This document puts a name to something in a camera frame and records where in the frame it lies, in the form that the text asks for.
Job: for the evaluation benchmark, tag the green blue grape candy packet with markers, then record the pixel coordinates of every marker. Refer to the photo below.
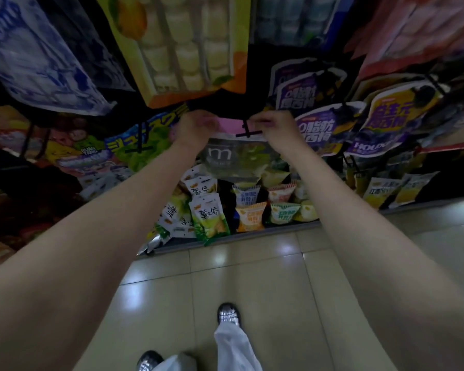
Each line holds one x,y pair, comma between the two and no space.
154,139

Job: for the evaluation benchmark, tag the yellow green snack packet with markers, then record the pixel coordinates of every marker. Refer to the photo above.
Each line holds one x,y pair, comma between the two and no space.
274,177

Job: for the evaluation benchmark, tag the colourful cartoon candy packet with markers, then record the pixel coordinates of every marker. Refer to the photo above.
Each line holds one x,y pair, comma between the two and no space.
81,148

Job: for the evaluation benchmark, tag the grey shelf base edge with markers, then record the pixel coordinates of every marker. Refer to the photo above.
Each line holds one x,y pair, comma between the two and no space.
255,235

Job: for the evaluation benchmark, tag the person's silver shoe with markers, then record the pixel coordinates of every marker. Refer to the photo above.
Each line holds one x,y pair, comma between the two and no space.
149,361
229,313

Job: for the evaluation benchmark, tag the dark blue patterned packet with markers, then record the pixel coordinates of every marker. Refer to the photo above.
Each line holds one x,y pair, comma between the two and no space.
89,42

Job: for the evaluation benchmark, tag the person's left forearm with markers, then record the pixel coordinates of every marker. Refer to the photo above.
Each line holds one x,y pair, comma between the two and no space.
81,258

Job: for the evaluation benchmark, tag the small green white chip packet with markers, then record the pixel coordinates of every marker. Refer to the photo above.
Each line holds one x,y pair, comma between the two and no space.
201,185

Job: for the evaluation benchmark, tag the person's white trouser leg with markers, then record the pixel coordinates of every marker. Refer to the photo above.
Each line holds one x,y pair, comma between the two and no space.
236,349
176,363

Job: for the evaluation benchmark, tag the person's left fingers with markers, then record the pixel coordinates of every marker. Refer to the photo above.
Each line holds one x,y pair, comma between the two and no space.
210,121

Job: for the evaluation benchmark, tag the black peg hook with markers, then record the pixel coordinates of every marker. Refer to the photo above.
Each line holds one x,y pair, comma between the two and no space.
248,131
141,139

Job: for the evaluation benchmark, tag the blue candy bag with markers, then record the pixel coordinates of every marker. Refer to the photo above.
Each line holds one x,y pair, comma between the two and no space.
294,19

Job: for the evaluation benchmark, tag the person's white left trouser leg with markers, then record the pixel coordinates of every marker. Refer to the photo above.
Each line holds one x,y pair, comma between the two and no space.
176,363

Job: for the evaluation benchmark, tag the blue white patterned packet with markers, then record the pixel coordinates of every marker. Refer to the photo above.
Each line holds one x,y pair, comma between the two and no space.
31,61

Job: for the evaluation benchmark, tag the orange red snack packet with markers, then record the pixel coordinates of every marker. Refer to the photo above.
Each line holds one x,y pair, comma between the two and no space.
4,129

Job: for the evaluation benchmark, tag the pink red candy bag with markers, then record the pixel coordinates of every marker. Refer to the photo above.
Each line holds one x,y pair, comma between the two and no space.
413,30

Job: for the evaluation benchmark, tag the person's right fingers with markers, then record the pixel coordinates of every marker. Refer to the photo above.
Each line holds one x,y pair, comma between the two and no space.
260,121

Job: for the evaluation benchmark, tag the person's left hand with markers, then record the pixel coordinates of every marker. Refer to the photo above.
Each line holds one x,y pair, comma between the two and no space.
193,129

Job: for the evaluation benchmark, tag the person's right hand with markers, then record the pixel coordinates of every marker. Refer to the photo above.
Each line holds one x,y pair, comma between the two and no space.
280,131

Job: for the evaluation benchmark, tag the purple white prune packet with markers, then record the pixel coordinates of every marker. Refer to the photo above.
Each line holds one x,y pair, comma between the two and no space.
301,94
324,125
375,144
290,71

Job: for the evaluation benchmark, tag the clear snack packet pink header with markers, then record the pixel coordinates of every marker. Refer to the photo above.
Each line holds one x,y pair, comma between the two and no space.
236,156

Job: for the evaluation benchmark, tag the yellow purple prune packet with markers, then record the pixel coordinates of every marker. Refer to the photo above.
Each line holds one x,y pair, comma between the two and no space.
394,110

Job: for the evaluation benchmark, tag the person's silver left shoe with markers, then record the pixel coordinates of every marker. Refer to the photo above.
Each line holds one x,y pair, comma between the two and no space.
149,361

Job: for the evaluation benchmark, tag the person's white right trouser leg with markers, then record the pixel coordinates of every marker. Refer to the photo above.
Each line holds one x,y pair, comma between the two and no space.
236,349

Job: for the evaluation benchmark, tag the large green white chip packet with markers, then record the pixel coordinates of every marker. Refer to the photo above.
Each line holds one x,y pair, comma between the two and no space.
208,220

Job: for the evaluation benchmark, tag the person's silver right shoe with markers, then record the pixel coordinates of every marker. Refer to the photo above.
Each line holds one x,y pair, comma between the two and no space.
229,313

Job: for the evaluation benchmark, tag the yellow orange candy bag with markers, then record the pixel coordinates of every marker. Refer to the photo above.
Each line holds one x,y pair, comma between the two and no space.
181,42

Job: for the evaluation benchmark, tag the person's right forearm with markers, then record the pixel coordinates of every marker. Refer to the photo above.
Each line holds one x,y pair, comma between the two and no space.
379,258

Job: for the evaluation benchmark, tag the yellow white fruit packet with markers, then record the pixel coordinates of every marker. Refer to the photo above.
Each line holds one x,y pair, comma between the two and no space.
379,193
412,189

